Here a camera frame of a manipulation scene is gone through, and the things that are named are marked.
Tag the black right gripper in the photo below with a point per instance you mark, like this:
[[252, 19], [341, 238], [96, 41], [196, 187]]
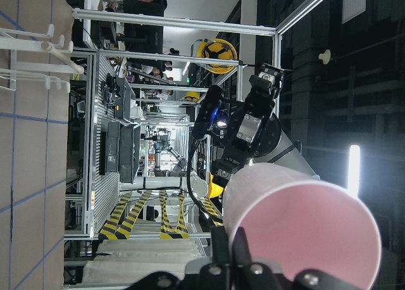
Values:
[[254, 130]]

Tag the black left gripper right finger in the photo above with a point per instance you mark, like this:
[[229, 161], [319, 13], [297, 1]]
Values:
[[240, 249]]

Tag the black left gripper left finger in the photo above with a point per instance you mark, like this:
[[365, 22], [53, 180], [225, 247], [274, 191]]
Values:
[[219, 246]]

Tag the pink plastic ikea cup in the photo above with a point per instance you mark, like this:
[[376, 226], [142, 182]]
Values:
[[301, 222]]

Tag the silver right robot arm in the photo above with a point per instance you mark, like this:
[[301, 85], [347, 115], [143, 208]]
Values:
[[285, 154]]

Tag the wooden rack peg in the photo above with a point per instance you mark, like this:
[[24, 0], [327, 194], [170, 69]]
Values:
[[58, 54]]

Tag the small yellow hard hat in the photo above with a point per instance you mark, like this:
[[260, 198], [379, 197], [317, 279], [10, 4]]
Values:
[[192, 96]]

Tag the bright led light bar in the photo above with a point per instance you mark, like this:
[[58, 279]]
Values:
[[353, 171]]

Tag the black monitor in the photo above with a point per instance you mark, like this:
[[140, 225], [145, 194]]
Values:
[[143, 38]]

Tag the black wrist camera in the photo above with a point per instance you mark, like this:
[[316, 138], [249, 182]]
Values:
[[207, 112]]

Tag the aluminium frame cell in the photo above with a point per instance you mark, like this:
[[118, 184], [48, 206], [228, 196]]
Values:
[[186, 20]]

